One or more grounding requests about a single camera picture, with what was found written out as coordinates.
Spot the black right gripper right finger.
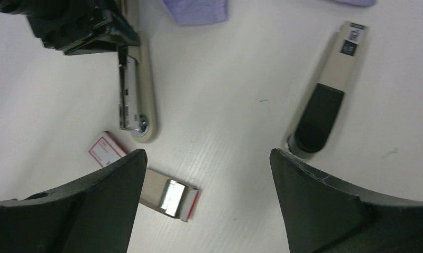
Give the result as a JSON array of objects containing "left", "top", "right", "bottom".
[{"left": 270, "top": 149, "right": 423, "bottom": 252}]

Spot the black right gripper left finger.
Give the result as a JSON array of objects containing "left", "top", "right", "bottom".
[{"left": 0, "top": 149, "right": 147, "bottom": 252}]

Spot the red white staple box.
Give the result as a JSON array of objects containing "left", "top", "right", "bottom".
[{"left": 87, "top": 131, "right": 200, "bottom": 222}]

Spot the beige black stapler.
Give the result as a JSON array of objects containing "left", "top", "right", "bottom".
[{"left": 119, "top": 21, "right": 370, "bottom": 160}]

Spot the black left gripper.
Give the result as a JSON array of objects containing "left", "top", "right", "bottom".
[{"left": 0, "top": 1, "right": 141, "bottom": 55}]

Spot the purple crumpled cloth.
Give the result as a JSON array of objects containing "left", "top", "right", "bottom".
[{"left": 162, "top": 0, "right": 378, "bottom": 26}]

